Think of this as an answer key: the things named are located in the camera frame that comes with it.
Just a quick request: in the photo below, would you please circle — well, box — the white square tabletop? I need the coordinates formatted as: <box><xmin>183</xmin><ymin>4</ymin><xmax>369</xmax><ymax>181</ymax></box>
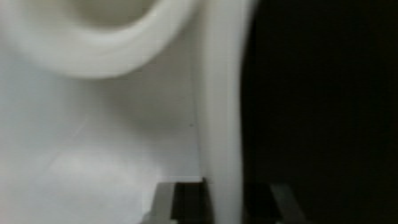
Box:
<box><xmin>0</xmin><ymin>0</ymin><xmax>259</xmax><ymax>224</ymax></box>

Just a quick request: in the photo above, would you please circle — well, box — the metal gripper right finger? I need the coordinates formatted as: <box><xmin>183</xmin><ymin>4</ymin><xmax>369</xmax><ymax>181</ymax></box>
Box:
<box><xmin>261</xmin><ymin>183</ymin><xmax>307</xmax><ymax>224</ymax></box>

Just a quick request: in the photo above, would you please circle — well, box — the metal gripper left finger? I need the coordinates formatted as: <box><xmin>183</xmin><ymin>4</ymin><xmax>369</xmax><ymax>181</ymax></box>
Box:
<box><xmin>140</xmin><ymin>182</ymin><xmax>208</xmax><ymax>224</ymax></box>

